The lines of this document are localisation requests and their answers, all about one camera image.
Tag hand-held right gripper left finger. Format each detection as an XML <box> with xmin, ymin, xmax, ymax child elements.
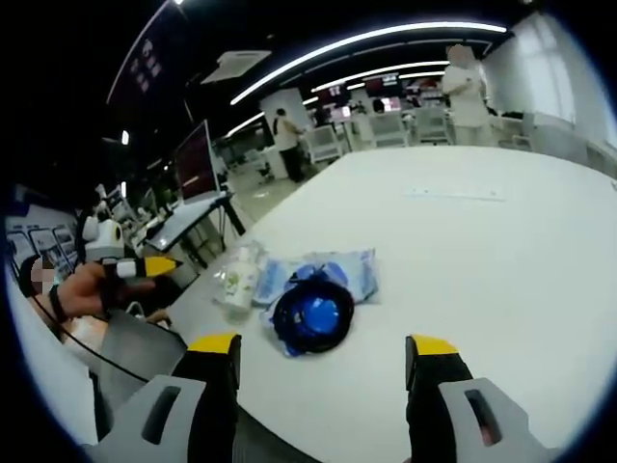
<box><xmin>81</xmin><ymin>332</ymin><xmax>242</xmax><ymax>463</ymax></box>

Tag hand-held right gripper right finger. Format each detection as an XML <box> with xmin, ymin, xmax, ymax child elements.
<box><xmin>404</xmin><ymin>334</ymin><xmax>564</xmax><ymax>463</ymax></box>

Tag white plastic bottle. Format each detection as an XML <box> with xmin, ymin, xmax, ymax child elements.
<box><xmin>213</xmin><ymin>244</ymin><xmax>260</xmax><ymax>320</ymax></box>

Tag blue wet wipes packet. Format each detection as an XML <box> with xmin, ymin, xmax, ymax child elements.
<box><xmin>252</xmin><ymin>247</ymin><xmax>383</xmax><ymax>308</ymax></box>

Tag bagged black cable coil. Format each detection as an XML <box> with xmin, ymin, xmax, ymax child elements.
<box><xmin>261</xmin><ymin>277</ymin><xmax>359</xmax><ymax>359</ymax></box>

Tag person's left hand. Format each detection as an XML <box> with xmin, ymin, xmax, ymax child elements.
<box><xmin>58</xmin><ymin>262</ymin><xmax>158</xmax><ymax>320</ymax></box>

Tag grey background table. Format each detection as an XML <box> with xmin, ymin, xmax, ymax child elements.
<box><xmin>143</xmin><ymin>191</ymin><xmax>248</xmax><ymax>269</ymax></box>

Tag dark grey panel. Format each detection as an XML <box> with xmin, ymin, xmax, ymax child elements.
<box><xmin>94</xmin><ymin>308</ymin><xmax>190</xmax><ymax>441</ymax></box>

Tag white robot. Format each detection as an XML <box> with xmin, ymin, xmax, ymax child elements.
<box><xmin>78</xmin><ymin>182</ymin><xmax>127</xmax><ymax>262</ymax></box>

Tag black wristband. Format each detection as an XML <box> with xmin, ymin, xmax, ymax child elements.
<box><xmin>49</xmin><ymin>284</ymin><xmax>67</xmax><ymax>321</ymax></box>

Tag large monitor screen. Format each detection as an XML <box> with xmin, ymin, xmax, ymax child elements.
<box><xmin>172</xmin><ymin>119</ymin><xmax>224</xmax><ymax>204</ymax></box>

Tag white table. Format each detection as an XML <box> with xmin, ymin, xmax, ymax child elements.
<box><xmin>163</xmin><ymin>144</ymin><xmax>617</xmax><ymax>463</ymax></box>

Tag dark hanging banner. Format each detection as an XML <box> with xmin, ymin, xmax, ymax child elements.
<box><xmin>106</xmin><ymin>0</ymin><xmax>190</xmax><ymax>105</ymax></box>

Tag ceiling air conditioner unit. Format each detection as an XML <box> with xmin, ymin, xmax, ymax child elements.
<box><xmin>199</xmin><ymin>49</ymin><xmax>273</xmax><ymax>86</ymax></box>

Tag long ceiling light strip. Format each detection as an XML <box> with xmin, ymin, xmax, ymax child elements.
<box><xmin>229</xmin><ymin>20</ymin><xmax>508</xmax><ymax>106</ymax></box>

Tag wall display boards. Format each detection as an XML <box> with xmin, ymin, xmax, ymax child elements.
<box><xmin>6</xmin><ymin>210</ymin><xmax>79</xmax><ymax>272</ymax></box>

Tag white table cable cover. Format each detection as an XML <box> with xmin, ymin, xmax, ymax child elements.
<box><xmin>401</xmin><ymin>184</ymin><xmax>508</xmax><ymax>203</ymax></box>

